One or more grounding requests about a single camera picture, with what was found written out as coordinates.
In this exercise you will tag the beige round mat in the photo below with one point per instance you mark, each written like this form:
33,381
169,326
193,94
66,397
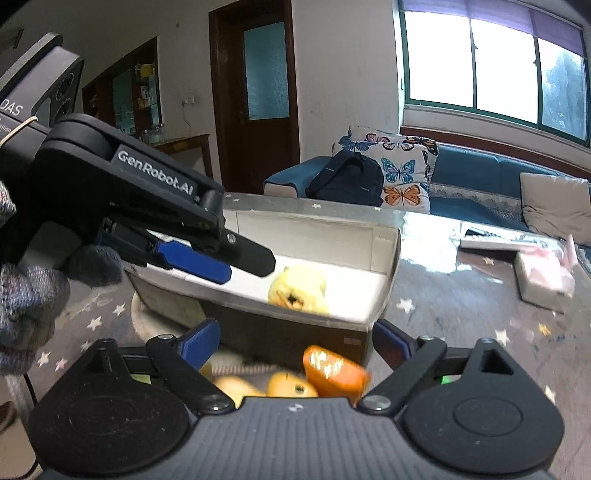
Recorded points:
157,327

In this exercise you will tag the beige cushion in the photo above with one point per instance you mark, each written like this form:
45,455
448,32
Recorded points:
554,203

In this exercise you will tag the white remote control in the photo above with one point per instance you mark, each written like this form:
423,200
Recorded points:
485,242

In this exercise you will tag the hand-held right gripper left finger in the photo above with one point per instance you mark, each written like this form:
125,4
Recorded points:
203,339

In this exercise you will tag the pink white tissue pack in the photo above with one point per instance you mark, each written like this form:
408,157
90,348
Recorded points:
540,281

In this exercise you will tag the glass-door cabinet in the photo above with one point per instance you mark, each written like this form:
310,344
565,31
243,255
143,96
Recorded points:
127,101

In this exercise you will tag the white cardboard box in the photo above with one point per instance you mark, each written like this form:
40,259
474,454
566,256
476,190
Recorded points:
323,244

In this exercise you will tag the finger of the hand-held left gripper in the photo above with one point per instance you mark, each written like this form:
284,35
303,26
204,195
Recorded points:
249,261
194,261

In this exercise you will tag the orange snack packet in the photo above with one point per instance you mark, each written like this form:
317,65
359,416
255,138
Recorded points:
332,374

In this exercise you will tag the person's left hand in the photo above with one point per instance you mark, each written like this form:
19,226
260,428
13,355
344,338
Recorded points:
32,300

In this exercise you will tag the dark wooden door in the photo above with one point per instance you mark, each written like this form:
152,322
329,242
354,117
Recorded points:
272,138

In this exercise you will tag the wooden side table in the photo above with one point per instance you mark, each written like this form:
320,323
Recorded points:
184,143

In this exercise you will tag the glass jar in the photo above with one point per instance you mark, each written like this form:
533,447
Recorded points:
148,136
159,133

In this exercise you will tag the yellow-orange fruit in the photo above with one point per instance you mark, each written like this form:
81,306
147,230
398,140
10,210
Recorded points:
235,390

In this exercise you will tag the green-framed window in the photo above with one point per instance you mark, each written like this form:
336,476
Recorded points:
438,60

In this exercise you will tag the black remote control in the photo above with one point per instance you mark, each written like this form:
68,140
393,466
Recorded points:
482,230

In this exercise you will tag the butterfly print pillow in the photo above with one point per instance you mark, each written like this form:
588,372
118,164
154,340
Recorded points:
406,170

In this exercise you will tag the blue sofa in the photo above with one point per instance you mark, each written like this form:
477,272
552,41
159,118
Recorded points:
475,170

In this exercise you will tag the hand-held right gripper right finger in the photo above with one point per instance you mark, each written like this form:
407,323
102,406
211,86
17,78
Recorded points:
391,344

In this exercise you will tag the yellow snack packet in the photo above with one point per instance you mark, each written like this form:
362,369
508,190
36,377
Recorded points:
304,286

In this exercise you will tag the purple window blind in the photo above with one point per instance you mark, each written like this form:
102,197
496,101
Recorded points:
498,14

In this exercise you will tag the black backpack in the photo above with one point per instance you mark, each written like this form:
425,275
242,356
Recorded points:
346,177

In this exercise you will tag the ceiling air vent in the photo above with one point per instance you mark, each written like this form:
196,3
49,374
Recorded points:
11,40

